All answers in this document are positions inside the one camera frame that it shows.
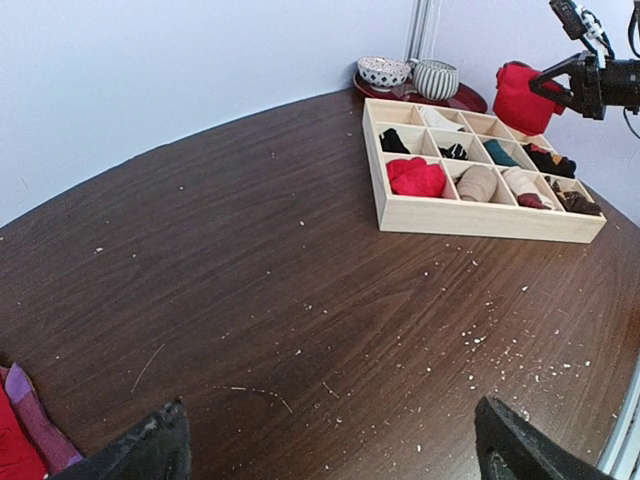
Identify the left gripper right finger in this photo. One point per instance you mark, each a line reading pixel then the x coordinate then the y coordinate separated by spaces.
pixel 509 447

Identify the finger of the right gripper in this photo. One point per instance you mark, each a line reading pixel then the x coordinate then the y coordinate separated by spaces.
pixel 546 81
pixel 561 97

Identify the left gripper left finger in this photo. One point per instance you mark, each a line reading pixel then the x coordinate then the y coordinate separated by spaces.
pixel 157 447

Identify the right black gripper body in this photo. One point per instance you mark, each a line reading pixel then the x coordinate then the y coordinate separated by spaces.
pixel 586 88

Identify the cream sock with brown toe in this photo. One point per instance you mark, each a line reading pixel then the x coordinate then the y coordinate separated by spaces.
pixel 434 119

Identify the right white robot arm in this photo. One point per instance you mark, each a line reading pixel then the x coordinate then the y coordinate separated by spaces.
pixel 619 80

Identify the dark patterned sock roll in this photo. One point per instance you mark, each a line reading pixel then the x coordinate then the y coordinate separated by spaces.
pixel 551 163

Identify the teal sock roll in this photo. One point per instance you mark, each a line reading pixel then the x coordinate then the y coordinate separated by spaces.
pixel 502 152

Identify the brown cream sock roll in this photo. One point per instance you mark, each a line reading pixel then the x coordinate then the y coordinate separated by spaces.
pixel 525 191

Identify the brown argyle sock roll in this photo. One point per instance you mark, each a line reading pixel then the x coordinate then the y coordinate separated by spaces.
pixel 573 201

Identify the black white striped sock roll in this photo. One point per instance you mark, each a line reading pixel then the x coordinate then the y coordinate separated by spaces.
pixel 455 151

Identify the tan sock roll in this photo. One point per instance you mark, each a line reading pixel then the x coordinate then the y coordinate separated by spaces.
pixel 477 184

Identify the dark red round plate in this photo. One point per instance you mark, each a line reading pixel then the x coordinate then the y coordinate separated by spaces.
pixel 466 98

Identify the purple orange striped sock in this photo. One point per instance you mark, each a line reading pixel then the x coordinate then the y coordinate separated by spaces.
pixel 54 447

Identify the striped grey cup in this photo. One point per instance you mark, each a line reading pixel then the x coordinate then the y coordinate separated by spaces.
pixel 434 80

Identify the wooden compartment organiser box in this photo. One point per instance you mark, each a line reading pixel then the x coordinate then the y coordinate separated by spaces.
pixel 502 216

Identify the rolled red sock in box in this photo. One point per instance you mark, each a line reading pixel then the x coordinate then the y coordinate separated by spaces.
pixel 416 178

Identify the black sock in box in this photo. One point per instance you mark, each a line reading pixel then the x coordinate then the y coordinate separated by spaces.
pixel 391 142

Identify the patterned white bowl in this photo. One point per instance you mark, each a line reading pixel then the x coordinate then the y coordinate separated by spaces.
pixel 383 73

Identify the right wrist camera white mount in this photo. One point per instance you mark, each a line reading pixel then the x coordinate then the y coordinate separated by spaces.
pixel 580 24

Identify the right aluminium frame post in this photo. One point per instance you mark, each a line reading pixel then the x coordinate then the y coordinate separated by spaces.
pixel 423 29

